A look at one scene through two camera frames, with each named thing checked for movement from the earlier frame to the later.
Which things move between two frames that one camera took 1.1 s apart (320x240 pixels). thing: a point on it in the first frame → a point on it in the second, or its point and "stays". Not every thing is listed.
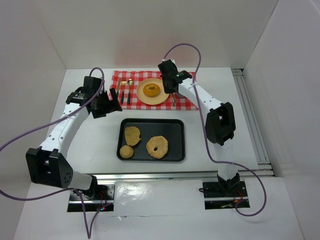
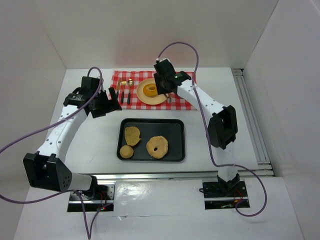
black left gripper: [105, 104] stays
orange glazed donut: [151, 90] stays
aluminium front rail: [114, 176] stays
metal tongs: [173, 97] → [169, 97]
